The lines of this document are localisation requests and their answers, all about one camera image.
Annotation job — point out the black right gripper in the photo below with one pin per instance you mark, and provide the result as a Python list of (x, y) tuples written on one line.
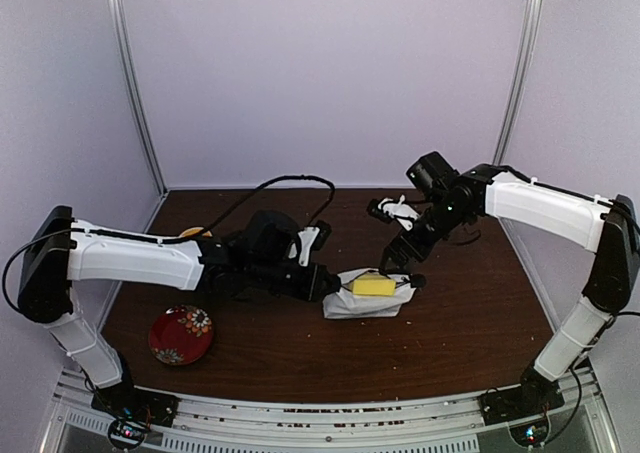
[(403, 239)]

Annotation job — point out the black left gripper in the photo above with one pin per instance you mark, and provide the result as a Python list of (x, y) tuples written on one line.
[(311, 291)]

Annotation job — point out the white drawstring pouch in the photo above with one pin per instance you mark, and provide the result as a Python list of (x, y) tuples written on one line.
[(344, 305)]

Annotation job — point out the yellow sponge block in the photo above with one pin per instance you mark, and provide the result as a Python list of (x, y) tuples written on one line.
[(372, 285)]

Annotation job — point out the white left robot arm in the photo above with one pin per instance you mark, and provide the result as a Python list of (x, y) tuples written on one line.
[(271, 253)]

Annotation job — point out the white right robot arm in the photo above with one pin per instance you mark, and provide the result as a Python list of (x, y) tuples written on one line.
[(605, 227)]

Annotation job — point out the floral mug yellow inside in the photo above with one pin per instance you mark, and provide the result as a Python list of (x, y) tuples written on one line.
[(195, 232)]

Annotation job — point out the red floral plate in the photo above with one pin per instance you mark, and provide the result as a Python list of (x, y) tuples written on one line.
[(181, 336)]

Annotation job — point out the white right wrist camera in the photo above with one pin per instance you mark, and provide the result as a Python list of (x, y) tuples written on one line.
[(390, 210)]

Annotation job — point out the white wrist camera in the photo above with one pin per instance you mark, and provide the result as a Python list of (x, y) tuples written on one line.
[(309, 239), (390, 210)]

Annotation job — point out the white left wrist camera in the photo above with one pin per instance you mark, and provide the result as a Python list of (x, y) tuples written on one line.
[(309, 239)]

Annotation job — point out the right aluminium frame post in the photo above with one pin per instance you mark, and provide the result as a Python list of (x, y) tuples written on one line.
[(528, 37)]

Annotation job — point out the aluminium frame post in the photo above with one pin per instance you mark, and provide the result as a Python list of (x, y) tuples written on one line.
[(528, 37), (134, 96)]

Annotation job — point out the aluminium front rail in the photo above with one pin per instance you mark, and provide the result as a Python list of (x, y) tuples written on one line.
[(454, 423)]

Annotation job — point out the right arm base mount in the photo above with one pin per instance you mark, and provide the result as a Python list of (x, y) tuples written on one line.
[(515, 403)]

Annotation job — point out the left aluminium frame post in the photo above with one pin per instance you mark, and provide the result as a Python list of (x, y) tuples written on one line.
[(134, 96)]

